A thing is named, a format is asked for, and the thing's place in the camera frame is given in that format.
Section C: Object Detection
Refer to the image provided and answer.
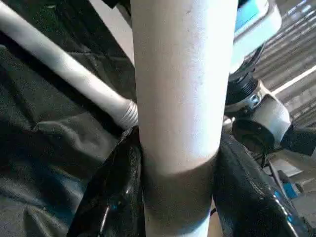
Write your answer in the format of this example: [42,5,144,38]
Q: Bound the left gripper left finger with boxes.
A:
[67,126,146,237]

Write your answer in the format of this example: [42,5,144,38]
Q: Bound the blue handled tool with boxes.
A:
[269,158,309,200]

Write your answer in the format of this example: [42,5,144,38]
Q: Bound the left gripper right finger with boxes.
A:
[212,132,313,237]

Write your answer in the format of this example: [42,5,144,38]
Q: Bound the white plastic table leg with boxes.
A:
[129,0,238,237]
[0,0,140,130]

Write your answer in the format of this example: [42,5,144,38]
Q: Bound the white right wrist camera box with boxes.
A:
[228,0,283,75]

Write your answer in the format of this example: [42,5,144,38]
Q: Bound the black mat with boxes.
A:
[0,0,144,237]

